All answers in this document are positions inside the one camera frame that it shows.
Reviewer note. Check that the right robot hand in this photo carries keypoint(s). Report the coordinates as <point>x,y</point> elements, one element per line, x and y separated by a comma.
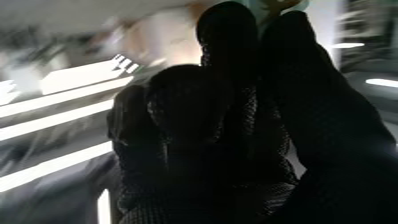
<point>236,140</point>

